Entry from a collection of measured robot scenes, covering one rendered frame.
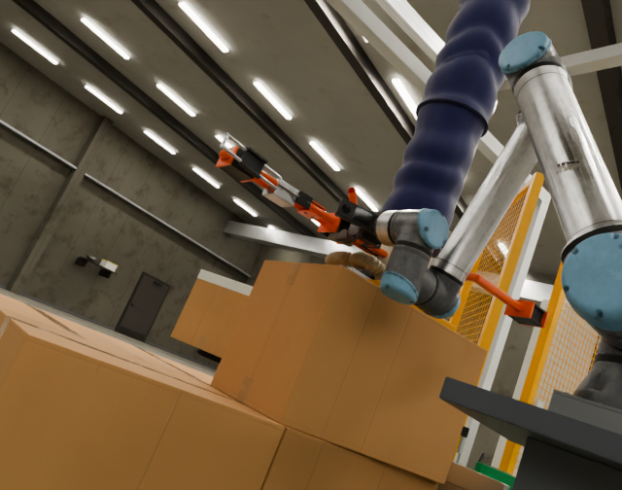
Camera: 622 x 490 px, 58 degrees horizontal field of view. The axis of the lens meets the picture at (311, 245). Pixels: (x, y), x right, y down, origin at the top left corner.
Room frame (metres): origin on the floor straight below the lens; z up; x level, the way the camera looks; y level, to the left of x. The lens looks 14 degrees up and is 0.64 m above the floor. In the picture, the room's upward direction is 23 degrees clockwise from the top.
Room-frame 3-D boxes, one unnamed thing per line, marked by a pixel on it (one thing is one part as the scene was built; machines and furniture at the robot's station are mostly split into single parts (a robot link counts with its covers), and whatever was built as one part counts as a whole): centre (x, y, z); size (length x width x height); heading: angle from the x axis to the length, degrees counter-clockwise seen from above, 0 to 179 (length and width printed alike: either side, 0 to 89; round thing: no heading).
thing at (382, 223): (1.34, -0.17, 1.08); 0.09 x 0.05 x 0.10; 122
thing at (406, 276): (1.27, -0.23, 0.96); 0.12 x 0.09 x 0.12; 131
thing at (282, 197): (1.41, 0.12, 1.07); 0.07 x 0.07 x 0.04; 32
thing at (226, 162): (1.34, 0.24, 1.08); 0.08 x 0.07 x 0.05; 122
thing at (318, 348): (1.67, -0.25, 0.74); 0.60 x 0.40 x 0.40; 121
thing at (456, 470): (1.90, -0.56, 0.58); 0.70 x 0.03 x 0.06; 34
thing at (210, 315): (3.32, 0.20, 0.82); 0.60 x 0.40 x 0.40; 153
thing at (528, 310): (1.60, -0.66, 1.08); 0.09 x 0.08 x 0.05; 32
